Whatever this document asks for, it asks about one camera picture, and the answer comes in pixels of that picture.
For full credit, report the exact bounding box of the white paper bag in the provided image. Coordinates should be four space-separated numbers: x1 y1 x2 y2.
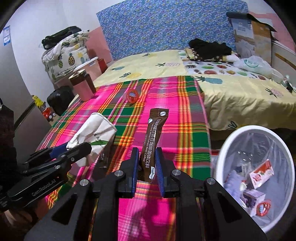
66 113 117 167

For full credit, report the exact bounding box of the white foam net sleeve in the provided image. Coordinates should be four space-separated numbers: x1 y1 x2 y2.
224 170 242 204

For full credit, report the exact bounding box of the red round foil lid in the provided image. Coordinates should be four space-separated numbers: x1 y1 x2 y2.
126 89 139 104

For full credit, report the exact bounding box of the brown coffee stick sachet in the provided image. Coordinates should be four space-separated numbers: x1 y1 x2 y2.
138 108 169 183

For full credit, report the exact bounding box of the clear jelly cup red content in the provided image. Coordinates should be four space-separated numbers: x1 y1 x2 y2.
256 200 271 217

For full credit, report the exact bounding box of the red strawberry milk carton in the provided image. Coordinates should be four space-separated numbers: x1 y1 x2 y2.
248 159 274 189

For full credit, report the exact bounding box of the white yogurt cup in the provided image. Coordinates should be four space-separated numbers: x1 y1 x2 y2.
235 162 252 177

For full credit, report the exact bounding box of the purple drink carton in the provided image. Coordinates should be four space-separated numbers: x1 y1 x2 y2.
240 189 265 217

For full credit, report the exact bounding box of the white round trash bin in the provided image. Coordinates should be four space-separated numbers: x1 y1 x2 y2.
212 125 295 233

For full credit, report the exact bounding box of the black suitcase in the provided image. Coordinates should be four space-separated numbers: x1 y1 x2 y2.
47 86 75 116

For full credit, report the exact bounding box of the pink storage box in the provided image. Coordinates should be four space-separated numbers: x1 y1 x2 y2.
53 57 108 89

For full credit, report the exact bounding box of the pineapple print bedding pile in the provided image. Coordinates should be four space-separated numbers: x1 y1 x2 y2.
41 30 90 83

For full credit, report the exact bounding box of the yellow pineapple bed sheet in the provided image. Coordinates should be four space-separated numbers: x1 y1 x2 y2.
93 50 295 131

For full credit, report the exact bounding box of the black bag on pile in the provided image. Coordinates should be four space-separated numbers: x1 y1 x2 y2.
42 26 82 50

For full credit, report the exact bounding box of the black clothing on bed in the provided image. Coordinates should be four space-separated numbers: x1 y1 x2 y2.
189 38 232 60

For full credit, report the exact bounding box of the blue floral headboard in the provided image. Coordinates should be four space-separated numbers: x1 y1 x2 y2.
96 1 248 60

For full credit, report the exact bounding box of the white plastic bag on bed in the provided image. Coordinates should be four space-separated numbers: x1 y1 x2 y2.
233 55 284 83

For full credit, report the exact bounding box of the small green can on bed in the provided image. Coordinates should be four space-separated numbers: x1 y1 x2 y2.
281 75 296 93

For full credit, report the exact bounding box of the cardboard box by bed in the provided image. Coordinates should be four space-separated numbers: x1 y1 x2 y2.
226 11 276 64

